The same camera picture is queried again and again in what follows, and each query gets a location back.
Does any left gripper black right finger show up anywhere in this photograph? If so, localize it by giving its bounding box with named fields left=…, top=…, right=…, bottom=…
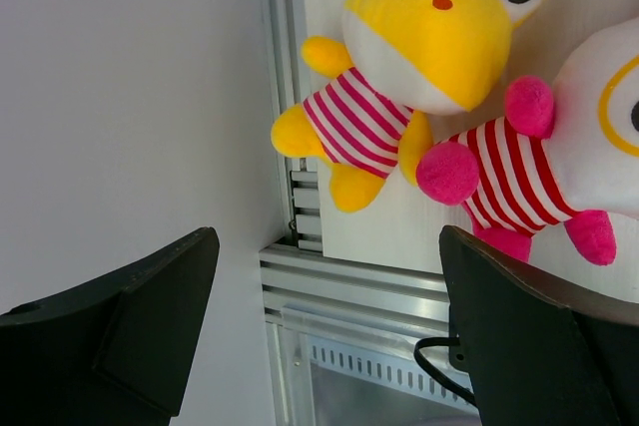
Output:
left=439, top=225, right=638, bottom=425

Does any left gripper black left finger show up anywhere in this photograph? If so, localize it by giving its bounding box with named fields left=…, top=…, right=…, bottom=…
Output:
left=1, top=227, right=220, bottom=425

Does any white plush, yellow glasses, table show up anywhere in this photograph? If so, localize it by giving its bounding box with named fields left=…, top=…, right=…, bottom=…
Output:
left=415, top=19, right=638, bottom=265

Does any perforated cable tray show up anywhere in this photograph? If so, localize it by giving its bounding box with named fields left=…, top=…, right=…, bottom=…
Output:
left=282, top=328, right=478, bottom=416

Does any aluminium frame rail front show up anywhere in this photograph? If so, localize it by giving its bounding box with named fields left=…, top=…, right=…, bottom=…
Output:
left=263, top=0, right=468, bottom=335

